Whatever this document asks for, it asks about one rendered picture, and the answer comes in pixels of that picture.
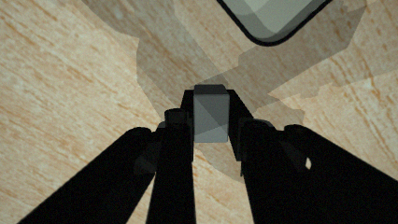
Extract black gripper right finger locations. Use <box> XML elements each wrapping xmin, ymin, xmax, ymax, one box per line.
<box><xmin>227</xmin><ymin>90</ymin><xmax>398</xmax><ymax>224</ymax></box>

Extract grey block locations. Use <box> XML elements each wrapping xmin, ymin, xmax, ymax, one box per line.
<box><xmin>193</xmin><ymin>84</ymin><xmax>230</xmax><ymax>143</ymax></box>

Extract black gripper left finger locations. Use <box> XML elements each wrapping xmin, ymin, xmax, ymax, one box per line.
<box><xmin>17</xmin><ymin>90</ymin><xmax>196</xmax><ymax>224</ymax></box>

